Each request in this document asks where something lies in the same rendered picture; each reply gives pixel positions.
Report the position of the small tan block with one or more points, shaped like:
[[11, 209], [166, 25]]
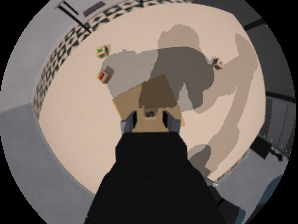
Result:
[[102, 51], [150, 113], [218, 64], [103, 77]]

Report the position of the tan square mat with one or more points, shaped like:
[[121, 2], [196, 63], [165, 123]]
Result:
[[154, 92]]

